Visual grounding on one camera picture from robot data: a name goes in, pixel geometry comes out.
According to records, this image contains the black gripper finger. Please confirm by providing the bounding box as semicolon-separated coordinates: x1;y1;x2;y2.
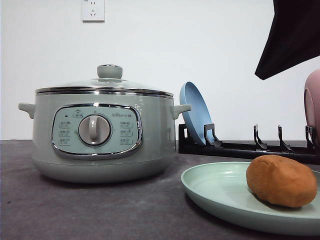
254;0;320;81

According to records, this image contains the brown potato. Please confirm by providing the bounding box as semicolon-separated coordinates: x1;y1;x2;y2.
246;154;317;208

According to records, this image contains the green plate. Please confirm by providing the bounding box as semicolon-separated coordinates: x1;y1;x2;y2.
180;161;320;230

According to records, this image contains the glass pot lid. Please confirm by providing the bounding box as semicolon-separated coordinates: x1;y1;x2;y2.
35;64;174;98

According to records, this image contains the blue plate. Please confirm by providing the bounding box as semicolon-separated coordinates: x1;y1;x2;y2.
179;81;214;144

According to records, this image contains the green electric steamer pot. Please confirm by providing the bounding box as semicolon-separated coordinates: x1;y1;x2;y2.
18;90;191;183

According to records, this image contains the black dish rack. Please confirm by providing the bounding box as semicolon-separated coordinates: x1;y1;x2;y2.
178;123;320;164

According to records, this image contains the grey table mat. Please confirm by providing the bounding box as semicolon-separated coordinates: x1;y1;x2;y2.
0;139;320;240

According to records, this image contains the white wall socket left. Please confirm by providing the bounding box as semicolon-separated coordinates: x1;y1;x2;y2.
82;0;105;23

